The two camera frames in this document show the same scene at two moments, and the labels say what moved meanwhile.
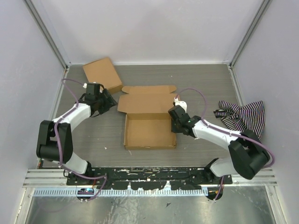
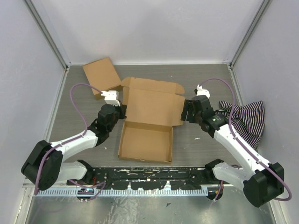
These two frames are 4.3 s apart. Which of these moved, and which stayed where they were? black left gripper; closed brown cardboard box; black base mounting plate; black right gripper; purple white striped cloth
Moved: black right gripper; black left gripper
Stayed: closed brown cardboard box; purple white striped cloth; black base mounting plate
